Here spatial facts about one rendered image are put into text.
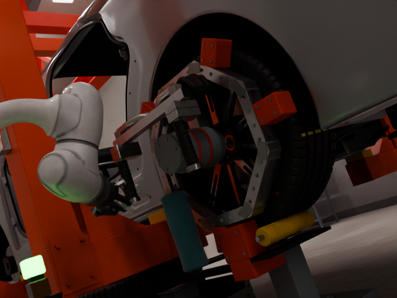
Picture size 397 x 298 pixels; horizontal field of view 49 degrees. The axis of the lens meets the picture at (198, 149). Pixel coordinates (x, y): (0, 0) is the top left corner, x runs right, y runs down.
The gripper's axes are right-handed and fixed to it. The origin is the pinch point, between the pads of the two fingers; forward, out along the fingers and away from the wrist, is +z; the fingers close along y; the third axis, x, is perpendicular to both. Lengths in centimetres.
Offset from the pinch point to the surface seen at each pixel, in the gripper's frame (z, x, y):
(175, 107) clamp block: -17.0, 1.7, 30.6
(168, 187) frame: 29.8, 7.5, 11.3
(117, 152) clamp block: 4.4, 18.4, 9.3
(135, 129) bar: -0.2, 16.7, 18.9
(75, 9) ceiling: 643, 771, 139
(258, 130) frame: -1.9, -15.2, 42.8
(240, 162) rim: 19.9, -10.2, 34.8
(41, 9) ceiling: 589, 789, 79
